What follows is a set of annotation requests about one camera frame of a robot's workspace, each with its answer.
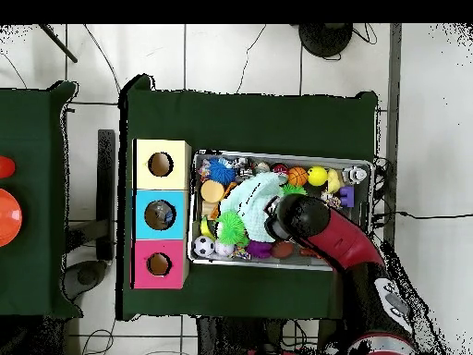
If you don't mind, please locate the grey round floor base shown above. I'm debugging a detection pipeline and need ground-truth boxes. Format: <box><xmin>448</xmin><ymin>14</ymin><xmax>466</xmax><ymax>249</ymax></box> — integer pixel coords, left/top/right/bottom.
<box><xmin>62</xmin><ymin>258</ymin><xmax>109</xmax><ymax>299</ymax></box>

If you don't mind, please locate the purple spiky toy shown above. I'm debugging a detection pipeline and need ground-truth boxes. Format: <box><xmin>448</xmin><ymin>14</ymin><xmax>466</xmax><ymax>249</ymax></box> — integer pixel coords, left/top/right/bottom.
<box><xmin>245</xmin><ymin>239</ymin><xmax>273</xmax><ymax>261</ymax></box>

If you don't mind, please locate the orange disc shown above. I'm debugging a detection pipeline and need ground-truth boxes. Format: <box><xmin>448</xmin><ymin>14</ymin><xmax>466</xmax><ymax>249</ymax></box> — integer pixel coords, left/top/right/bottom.
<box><xmin>0</xmin><ymin>188</ymin><xmax>23</xmax><ymax>249</ymax></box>

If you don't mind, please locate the black upright panel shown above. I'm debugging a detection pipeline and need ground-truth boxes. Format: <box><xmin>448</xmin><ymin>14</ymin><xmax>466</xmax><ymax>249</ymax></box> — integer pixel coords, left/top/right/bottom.
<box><xmin>96</xmin><ymin>129</ymin><xmax>117</xmax><ymax>262</ymax></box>

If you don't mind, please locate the wooden box with three holes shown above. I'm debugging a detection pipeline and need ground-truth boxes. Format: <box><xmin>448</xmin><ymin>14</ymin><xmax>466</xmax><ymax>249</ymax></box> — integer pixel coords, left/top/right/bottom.
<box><xmin>132</xmin><ymin>139</ymin><xmax>192</xmax><ymax>289</ymax></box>

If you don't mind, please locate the shallow clear mesh bin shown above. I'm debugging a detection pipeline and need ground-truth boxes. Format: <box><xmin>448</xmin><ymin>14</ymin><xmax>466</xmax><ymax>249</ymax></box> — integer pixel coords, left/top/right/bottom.
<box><xmin>190</xmin><ymin>151</ymin><xmax>374</xmax><ymax>274</ymax></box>

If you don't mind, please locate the small soccer ball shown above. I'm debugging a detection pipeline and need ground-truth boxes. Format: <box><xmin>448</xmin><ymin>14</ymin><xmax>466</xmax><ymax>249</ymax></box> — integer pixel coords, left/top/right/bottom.
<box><xmin>191</xmin><ymin>235</ymin><xmax>216</xmax><ymax>259</ymax></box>

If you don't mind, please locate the small brown football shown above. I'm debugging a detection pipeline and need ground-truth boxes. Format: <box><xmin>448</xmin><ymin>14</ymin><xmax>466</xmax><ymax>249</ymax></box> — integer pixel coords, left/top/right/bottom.
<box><xmin>269</xmin><ymin>240</ymin><xmax>295</xmax><ymax>260</ymax></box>

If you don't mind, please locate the light green spiky ball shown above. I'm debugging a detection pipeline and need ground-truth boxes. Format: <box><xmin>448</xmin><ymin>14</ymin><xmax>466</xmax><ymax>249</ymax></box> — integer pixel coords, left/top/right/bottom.
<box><xmin>281</xmin><ymin>183</ymin><xmax>308</xmax><ymax>198</ymax></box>

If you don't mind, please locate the pale blue waffle cloth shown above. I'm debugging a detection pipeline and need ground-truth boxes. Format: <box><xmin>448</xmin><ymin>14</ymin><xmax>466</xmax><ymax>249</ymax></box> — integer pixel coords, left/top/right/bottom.
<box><xmin>219</xmin><ymin>173</ymin><xmax>285</xmax><ymax>245</ymax></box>

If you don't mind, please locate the small red object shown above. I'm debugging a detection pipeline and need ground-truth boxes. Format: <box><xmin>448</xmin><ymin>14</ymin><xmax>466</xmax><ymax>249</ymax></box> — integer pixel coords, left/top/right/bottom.
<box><xmin>0</xmin><ymin>154</ymin><xmax>16</xmax><ymax>179</ymax></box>

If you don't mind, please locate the black round stand base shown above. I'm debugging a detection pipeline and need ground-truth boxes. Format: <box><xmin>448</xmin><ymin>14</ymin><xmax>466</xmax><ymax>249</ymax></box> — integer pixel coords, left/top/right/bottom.
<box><xmin>298</xmin><ymin>23</ymin><xmax>355</xmax><ymax>59</ymax></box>

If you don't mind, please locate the white baseball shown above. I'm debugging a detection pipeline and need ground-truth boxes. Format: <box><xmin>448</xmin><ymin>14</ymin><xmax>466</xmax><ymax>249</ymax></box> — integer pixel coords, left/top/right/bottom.
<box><xmin>213</xmin><ymin>239</ymin><xmax>237</xmax><ymax>260</ymax></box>

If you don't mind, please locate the small orange basketball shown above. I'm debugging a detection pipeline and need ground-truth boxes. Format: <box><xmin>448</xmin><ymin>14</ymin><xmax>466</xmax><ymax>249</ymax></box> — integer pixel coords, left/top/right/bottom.
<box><xmin>287</xmin><ymin>165</ymin><xmax>309</xmax><ymax>188</ymax></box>

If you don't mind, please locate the blue spiky ball with eyes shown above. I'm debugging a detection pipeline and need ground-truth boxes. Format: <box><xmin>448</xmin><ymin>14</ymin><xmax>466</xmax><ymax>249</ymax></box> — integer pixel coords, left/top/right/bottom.
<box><xmin>208</xmin><ymin>158</ymin><xmax>237</xmax><ymax>185</ymax></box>

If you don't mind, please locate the small yellow rubber duck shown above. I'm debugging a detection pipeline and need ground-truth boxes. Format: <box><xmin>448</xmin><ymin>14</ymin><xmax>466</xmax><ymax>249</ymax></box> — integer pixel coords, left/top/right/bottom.
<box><xmin>326</xmin><ymin>169</ymin><xmax>345</xmax><ymax>194</ymax></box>

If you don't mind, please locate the dark green side table cloth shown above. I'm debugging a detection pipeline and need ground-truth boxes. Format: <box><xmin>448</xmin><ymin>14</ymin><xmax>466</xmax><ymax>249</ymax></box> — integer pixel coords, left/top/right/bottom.
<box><xmin>0</xmin><ymin>80</ymin><xmax>81</xmax><ymax>321</ymax></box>

